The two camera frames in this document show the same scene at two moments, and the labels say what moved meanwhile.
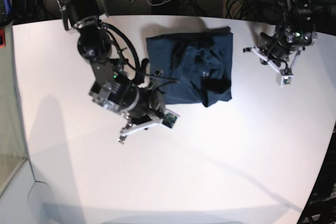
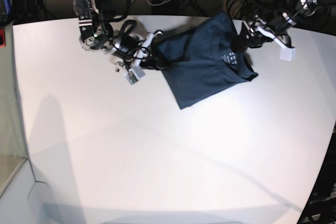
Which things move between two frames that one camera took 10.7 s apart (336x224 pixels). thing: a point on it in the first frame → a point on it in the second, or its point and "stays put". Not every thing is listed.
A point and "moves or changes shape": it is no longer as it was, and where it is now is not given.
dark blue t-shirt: x=193 y=68 moves or changes shape
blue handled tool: x=7 y=3 stays put
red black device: x=2 y=40 stays put
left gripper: x=121 y=95 → x=96 y=34
